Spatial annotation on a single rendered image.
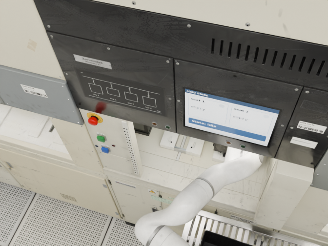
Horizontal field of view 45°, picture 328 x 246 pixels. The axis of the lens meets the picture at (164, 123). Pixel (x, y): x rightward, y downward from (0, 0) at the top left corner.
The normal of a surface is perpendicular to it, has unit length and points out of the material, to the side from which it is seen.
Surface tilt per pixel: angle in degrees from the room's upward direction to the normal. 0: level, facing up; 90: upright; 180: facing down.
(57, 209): 0
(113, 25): 90
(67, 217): 0
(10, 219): 0
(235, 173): 43
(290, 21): 92
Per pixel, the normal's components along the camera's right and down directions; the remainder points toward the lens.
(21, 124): -0.05, -0.54
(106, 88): -0.31, 0.81
